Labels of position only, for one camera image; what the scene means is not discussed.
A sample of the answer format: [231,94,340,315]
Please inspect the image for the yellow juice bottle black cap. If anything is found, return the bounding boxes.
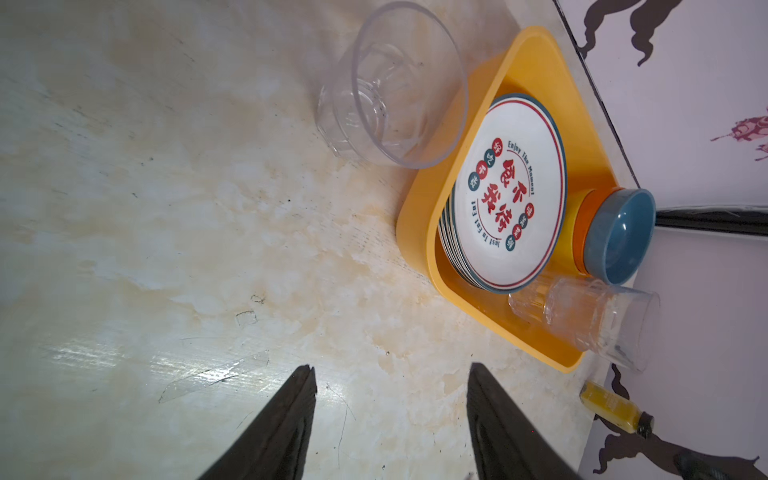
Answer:
[580,381,654,438]

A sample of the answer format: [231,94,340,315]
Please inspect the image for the yellow bowls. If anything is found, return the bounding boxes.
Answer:
[547,189,591,276]

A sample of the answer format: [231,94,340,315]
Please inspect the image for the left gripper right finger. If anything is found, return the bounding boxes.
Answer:
[467,362,579,480]

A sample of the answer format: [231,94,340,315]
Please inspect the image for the blue bowl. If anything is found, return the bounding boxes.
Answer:
[583,189,656,285]

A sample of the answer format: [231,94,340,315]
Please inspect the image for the clear cup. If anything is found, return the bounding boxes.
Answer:
[508,273,578,325]
[544,277,661,373]
[316,1,469,169]

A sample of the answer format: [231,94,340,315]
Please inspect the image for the orange bowl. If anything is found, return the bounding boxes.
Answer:
[572,187,622,274]

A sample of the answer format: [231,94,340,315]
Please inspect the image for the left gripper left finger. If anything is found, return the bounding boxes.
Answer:
[201,365,317,479]

